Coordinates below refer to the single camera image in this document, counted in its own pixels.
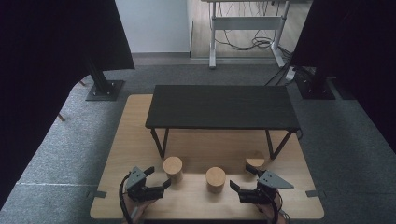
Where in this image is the bundle of black floor cables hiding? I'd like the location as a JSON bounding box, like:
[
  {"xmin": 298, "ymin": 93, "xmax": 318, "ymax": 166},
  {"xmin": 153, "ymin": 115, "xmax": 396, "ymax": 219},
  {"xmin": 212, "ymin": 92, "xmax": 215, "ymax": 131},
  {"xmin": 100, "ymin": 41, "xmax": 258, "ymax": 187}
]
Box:
[{"xmin": 214, "ymin": 0, "xmax": 293, "ymax": 63}]

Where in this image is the grey metal table bracket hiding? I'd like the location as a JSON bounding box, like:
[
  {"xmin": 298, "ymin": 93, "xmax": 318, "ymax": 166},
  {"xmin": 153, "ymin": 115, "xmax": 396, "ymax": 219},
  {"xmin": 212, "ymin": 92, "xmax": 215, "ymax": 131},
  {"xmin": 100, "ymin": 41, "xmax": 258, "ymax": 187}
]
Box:
[
  {"xmin": 305, "ymin": 189, "xmax": 326, "ymax": 200},
  {"xmin": 87, "ymin": 189, "xmax": 107, "ymax": 200}
]

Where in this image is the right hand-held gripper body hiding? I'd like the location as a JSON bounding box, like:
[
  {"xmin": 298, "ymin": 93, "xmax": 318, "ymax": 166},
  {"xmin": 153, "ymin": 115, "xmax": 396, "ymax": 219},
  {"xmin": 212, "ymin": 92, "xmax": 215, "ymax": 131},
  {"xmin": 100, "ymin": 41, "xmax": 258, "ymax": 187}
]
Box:
[{"xmin": 237, "ymin": 169, "xmax": 295, "ymax": 205}]

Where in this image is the white desk frame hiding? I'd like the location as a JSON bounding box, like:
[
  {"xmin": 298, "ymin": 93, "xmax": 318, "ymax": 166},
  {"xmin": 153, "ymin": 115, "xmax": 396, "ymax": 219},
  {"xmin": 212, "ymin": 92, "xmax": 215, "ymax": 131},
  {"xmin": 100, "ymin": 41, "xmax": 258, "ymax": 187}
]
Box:
[{"xmin": 200, "ymin": 0, "xmax": 292, "ymax": 69}]

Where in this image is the person's right hand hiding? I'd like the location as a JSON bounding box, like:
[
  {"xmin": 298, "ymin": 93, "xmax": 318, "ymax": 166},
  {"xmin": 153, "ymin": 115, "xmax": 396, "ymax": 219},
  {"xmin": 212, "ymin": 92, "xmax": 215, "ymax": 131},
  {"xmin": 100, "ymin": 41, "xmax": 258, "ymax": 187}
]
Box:
[{"xmin": 256, "ymin": 203, "xmax": 288, "ymax": 224}]

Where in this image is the black riser shelf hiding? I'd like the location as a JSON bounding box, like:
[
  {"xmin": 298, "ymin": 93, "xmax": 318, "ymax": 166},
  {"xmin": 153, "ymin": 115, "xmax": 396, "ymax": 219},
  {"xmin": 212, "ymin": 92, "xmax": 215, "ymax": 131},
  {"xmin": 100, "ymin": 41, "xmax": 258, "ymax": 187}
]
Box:
[{"xmin": 145, "ymin": 84, "xmax": 302, "ymax": 161}]

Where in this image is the right hand-held gripper black cable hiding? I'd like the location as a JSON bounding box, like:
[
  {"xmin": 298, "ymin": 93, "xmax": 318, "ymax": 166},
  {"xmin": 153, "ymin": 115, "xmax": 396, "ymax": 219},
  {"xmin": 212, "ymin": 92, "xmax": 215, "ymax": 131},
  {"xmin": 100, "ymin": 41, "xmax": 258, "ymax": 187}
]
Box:
[{"xmin": 262, "ymin": 189, "xmax": 281, "ymax": 224}]

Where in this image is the glass jar with beige grains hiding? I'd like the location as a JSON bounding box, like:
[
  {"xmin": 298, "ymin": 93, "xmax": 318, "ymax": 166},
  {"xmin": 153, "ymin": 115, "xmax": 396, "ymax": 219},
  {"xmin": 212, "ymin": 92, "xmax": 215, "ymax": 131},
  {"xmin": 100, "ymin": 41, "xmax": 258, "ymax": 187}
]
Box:
[{"xmin": 245, "ymin": 151, "xmax": 266, "ymax": 171}]

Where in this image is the black metal stand with base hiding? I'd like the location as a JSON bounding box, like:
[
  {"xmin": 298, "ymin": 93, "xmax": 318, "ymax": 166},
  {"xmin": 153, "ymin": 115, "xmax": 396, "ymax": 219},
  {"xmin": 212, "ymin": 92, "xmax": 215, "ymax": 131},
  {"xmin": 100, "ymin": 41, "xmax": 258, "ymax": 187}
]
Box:
[
  {"xmin": 85, "ymin": 57, "xmax": 125, "ymax": 102},
  {"xmin": 294, "ymin": 66, "xmax": 336, "ymax": 101}
]

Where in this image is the wooden cylinder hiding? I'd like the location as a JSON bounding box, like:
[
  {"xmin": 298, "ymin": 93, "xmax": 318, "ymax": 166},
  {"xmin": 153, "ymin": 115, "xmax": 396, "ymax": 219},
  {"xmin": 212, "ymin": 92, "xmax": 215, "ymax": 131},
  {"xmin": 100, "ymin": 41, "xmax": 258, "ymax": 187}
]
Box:
[{"xmin": 205, "ymin": 166, "xmax": 227, "ymax": 194}]

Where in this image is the hand-held gripper black cable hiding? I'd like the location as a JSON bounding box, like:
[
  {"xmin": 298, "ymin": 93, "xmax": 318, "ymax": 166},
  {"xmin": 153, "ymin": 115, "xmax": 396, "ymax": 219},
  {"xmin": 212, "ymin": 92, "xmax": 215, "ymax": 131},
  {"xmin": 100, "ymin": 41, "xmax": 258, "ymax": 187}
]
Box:
[
  {"xmin": 262, "ymin": 189, "xmax": 281, "ymax": 224},
  {"xmin": 118, "ymin": 174, "xmax": 134, "ymax": 224}
]

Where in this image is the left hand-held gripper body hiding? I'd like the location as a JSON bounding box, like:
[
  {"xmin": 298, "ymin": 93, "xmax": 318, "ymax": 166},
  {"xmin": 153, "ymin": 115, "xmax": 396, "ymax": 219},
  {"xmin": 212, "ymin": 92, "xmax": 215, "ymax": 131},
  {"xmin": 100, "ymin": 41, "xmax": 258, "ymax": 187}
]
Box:
[{"xmin": 125, "ymin": 165, "xmax": 165, "ymax": 203}]

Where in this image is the black curtain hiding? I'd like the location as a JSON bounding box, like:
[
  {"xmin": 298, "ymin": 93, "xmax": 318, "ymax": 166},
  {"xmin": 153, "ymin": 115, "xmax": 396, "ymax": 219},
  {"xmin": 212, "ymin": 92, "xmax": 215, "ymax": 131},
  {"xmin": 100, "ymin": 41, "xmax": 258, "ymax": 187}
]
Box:
[
  {"xmin": 0, "ymin": 0, "xmax": 135, "ymax": 209},
  {"xmin": 290, "ymin": 0, "xmax": 396, "ymax": 153}
]

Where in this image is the left hand-held gripper black cable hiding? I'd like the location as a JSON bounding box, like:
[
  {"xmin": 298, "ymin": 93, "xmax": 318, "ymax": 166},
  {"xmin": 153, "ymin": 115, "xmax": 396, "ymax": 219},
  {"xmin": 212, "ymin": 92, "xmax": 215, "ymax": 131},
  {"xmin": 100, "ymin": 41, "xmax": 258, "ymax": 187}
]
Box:
[{"xmin": 118, "ymin": 174, "xmax": 134, "ymax": 224}]

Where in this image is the white power strip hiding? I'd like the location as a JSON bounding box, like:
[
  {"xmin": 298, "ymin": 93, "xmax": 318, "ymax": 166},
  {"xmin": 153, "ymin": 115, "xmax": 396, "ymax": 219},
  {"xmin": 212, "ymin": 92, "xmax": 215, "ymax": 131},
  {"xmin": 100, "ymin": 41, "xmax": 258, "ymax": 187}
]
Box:
[{"xmin": 284, "ymin": 66, "xmax": 297, "ymax": 82}]

